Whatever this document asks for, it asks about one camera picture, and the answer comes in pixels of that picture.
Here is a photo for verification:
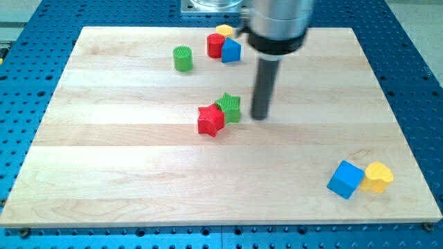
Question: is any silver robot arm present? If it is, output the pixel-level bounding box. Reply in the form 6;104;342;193
236;0;315;62

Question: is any red star block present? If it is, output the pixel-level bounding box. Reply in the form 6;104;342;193
197;104;225;137

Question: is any green star block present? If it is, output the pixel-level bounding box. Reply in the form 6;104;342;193
215;93;241;124

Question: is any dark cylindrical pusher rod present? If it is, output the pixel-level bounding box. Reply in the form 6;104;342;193
250;56;281;120

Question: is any light wooden board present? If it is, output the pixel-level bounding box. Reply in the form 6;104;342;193
1;27;442;228

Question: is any blue triangle block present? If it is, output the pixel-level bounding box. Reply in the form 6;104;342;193
221;38;242;63

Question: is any green cylinder block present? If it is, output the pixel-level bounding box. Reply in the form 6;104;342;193
172;46;193;72

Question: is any red cylinder block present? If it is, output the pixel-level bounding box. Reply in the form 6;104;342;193
206;33;225;59

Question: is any yellow hexagon block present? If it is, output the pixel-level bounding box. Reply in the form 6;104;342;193
215;24;234;38

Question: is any blue cube block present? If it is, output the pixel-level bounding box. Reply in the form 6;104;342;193
327;160;364;199

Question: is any yellow heart block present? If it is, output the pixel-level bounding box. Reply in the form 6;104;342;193
359;161;394;194

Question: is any blue perforated table plate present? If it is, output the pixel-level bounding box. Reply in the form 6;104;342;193
1;1;442;248

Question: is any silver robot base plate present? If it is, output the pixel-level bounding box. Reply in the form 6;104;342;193
181;0;250;14

